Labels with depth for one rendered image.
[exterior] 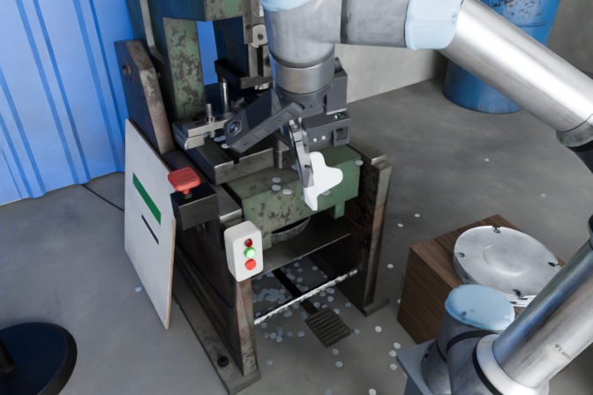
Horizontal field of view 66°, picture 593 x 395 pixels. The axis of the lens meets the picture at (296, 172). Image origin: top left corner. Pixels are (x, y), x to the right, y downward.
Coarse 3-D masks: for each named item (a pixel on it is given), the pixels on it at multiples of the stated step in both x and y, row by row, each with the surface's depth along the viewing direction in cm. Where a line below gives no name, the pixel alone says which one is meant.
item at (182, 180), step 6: (186, 168) 105; (168, 174) 104; (174, 174) 103; (180, 174) 103; (186, 174) 103; (192, 174) 103; (174, 180) 101; (180, 180) 101; (186, 180) 101; (192, 180) 101; (198, 180) 102; (174, 186) 100; (180, 186) 100; (186, 186) 100; (192, 186) 101; (186, 192) 104
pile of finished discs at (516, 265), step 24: (480, 240) 140; (504, 240) 140; (528, 240) 140; (456, 264) 133; (480, 264) 132; (504, 264) 131; (528, 264) 131; (552, 264) 134; (504, 288) 124; (528, 288) 124
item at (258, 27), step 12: (252, 0) 108; (252, 12) 109; (252, 24) 111; (264, 24) 113; (228, 36) 120; (264, 36) 113; (228, 48) 123; (240, 48) 116; (252, 48) 114; (264, 48) 112; (228, 60) 125; (240, 60) 118; (252, 60) 116; (264, 60) 114; (252, 72) 117; (264, 72) 116
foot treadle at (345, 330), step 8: (272, 272) 164; (280, 272) 162; (280, 280) 160; (288, 280) 159; (288, 288) 156; (296, 288) 155; (304, 304) 149; (312, 304) 149; (312, 312) 146; (320, 312) 145; (328, 312) 145; (312, 320) 142; (320, 320) 142; (328, 320) 142; (336, 320) 142; (312, 328) 140; (320, 328) 140; (328, 328) 140; (336, 328) 140; (344, 328) 140; (320, 336) 137; (328, 336) 137; (336, 336) 137; (344, 336) 138; (328, 344) 135
